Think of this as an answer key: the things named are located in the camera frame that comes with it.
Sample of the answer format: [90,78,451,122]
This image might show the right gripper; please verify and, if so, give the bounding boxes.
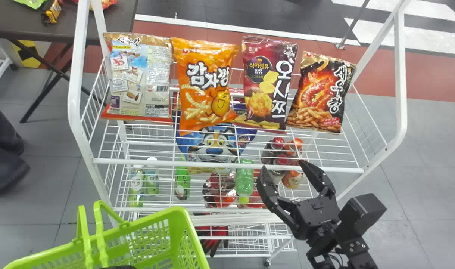
[256,160,341,241]

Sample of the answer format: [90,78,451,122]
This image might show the green basket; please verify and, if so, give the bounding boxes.
[3,200,211,269]

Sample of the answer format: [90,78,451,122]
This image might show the orange bottle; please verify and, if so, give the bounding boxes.
[281,160,307,189]

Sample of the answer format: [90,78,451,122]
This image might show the green bottle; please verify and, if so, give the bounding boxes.
[234,158,255,205]
[174,166,191,201]

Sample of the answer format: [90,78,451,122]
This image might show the blue cereal bag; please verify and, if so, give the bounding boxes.
[175,110,258,174]

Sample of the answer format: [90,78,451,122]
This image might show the red snack packet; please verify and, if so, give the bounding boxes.
[71,0,118,10]
[195,213,230,258]

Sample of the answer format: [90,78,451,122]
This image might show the black snack packet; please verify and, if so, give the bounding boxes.
[286,51,357,134]

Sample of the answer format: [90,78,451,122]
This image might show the maroon snack packet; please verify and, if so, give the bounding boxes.
[233,35,299,132]

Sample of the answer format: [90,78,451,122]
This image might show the orange snack packet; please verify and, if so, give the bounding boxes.
[170,37,240,137]

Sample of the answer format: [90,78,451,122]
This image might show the white bottle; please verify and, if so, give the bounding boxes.
[144,157,161,195]
[128,164,145,208]

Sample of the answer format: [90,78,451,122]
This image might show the beige snack packet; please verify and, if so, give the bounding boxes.
[101,32,174,124]

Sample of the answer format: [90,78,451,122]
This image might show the person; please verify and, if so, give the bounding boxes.
[0,96,31,197]

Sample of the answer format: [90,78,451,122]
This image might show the yellow snack packet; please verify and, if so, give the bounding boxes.
[40,0,62,25]

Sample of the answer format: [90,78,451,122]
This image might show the dark side table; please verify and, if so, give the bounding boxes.
[0,0,139,124]

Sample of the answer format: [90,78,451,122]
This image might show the green snack packet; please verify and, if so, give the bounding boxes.
[12,0,47,10]

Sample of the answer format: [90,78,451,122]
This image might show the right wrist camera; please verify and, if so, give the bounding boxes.
[337,193,387,237]

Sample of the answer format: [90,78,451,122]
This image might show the white wire rack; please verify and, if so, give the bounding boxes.
[67,0,409,267]

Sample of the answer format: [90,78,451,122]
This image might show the yellow black striped post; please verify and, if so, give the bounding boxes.
[10,39,42,69]

